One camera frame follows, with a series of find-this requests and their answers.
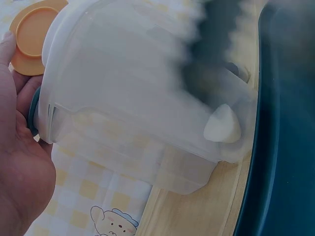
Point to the person's left hand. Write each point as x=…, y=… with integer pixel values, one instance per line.
x=22, y=172

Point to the person's left fingers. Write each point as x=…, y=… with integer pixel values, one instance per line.
x=24, y=96

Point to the person's left thumb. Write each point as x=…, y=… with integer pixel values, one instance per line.
x=7, y=52

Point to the translucent white plastic container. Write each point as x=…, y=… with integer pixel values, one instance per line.
x=118, y=81

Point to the orange round lid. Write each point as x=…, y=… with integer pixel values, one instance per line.
x=30, y=37

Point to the white dough lump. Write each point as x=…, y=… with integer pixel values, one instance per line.
x=222, y=126

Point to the dark teal basin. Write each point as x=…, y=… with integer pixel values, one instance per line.
x=285, y=123

